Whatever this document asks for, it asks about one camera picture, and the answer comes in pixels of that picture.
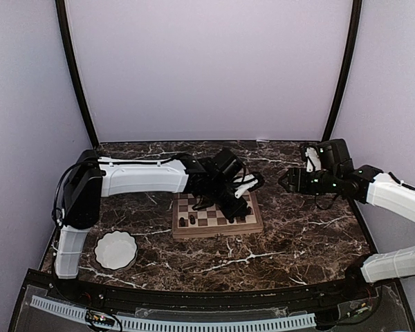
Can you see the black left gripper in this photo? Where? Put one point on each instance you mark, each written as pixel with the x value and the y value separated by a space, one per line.
pixel 239 210

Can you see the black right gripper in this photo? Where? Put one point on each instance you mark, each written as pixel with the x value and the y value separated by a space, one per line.
pixel 297 182

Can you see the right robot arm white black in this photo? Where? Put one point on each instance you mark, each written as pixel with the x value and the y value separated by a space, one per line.
pixel 379 194

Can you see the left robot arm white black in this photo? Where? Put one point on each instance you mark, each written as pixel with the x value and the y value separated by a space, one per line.
pixel 220 180

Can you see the wooden chess board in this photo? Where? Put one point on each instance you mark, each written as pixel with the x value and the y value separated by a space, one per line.
pixel 211 222

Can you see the white fluted ceramic bowl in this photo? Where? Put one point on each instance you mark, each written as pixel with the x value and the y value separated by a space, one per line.
pixel 116 250

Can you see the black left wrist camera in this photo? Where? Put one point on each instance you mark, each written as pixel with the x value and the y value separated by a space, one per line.
pixel 227 165

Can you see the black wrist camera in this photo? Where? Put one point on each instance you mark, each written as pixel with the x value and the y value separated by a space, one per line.
pixel 334 156
pixel 227 165

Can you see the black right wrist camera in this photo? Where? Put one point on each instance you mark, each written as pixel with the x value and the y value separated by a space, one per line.
pixel 334 156

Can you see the grey slotted cable duct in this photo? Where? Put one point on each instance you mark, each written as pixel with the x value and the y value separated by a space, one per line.
pixel 110 322

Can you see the black right frame post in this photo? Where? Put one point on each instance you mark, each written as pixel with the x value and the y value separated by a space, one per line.
pixel 343 76

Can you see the black frame post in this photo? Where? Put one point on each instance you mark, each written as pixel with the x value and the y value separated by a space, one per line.
pixel 67 43
pixel 343 76

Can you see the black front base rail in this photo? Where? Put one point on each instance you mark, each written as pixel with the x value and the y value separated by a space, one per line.
pixel 324 299

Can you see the black left frame post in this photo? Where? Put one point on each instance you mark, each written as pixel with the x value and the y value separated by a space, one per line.
pixel 67 43

